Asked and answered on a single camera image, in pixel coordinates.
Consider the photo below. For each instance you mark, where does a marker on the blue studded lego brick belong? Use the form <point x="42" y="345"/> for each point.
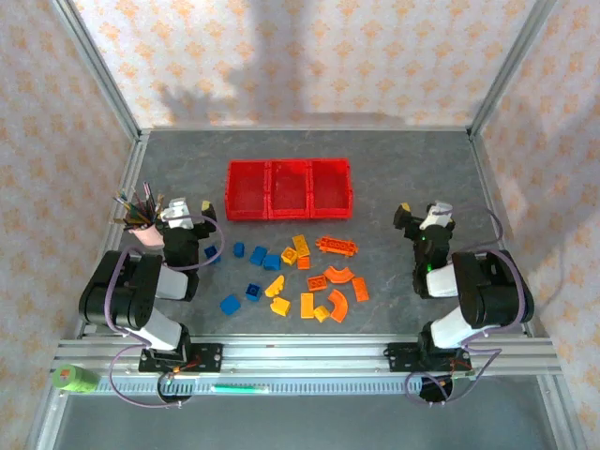
<point x="212" y="253"/>
<point x="253" y="292"/>

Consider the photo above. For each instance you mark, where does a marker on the small blue lego brick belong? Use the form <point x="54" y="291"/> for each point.
<point x="239" y="250"/>

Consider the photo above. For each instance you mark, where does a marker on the long orange lego plate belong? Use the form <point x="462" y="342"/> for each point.
<point x="336" y="246"/>

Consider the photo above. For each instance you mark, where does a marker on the yellow studded lego brick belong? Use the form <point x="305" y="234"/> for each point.
<point x="289" y="255"/>

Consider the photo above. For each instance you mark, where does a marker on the long yellow lego brick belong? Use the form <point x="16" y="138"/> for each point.
<point x="300" y="245"/>

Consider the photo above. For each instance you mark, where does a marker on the yellow curved lego brick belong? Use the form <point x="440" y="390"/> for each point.
<point x="275" y="287"/>

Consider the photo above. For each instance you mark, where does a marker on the small orange lego brick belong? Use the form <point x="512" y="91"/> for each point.
<point x="304" y="263"/>

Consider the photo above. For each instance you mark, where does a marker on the orange studded lego brick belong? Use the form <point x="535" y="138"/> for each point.
<point x="317" y="283"/>

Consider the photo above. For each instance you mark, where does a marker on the small yellow lego brick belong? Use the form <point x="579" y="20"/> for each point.
<point x="321" y="314"/>

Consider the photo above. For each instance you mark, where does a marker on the yellow lego plate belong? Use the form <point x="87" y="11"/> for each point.
<point x="307" y="305"/>

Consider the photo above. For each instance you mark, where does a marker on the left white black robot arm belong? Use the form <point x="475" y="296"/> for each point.
<point x="126" y="286"/>

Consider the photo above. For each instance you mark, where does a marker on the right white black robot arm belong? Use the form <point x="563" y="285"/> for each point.
<point x="492" y="290"/>

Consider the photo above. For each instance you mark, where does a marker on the tan pencil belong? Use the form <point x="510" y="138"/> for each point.
<point x="159" y="206"/>

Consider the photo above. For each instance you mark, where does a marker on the purple pencil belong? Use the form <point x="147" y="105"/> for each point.
<point x="149" y="199"/>

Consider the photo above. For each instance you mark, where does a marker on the pink cup with pencils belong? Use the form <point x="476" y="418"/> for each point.
<point x="127" y="208"/>

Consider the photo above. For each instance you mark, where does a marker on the yellow pencil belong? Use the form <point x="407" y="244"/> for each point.
<point x="123" y="222"/>

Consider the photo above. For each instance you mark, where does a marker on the blue smooth lego block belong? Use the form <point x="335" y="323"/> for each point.
<point x="230" y="304"/>

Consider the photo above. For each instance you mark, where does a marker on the green tape roll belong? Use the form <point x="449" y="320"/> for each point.
<point x="75" y="379"/>

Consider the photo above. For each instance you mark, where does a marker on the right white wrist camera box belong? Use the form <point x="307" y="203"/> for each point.
<point x="437" y="214"/>

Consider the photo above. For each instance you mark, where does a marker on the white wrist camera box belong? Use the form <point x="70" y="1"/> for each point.
<point x="437" y="214"/>
<point x="177" y="213"/>

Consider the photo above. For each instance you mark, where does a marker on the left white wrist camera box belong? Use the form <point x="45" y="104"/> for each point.
<point x="177" y="213"/>

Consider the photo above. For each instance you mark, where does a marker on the aluminium side rail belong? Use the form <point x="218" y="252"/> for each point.
<point x="479" y="164"/>
<point x="137" y="164"/>

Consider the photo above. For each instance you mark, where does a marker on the left black mount plate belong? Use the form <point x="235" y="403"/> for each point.
<point x="208" y="356"/>

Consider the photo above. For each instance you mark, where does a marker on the black mount plate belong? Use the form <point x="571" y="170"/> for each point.
<point x="403" y="356"/>
<point x="208" y="356"/>

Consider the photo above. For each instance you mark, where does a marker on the right black mount plate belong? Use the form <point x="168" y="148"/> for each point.
<point x="403" y="356"/>

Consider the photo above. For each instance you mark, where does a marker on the aluminium cross rail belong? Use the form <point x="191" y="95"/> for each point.
<point x="304" y="129"/>

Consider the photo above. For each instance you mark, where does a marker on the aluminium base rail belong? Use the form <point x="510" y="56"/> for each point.
<point x="304" y="356"/>

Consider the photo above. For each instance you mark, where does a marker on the aluminium frame post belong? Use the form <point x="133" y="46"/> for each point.
<point x="507" y="70"/>
<point x="100" y="70"/>

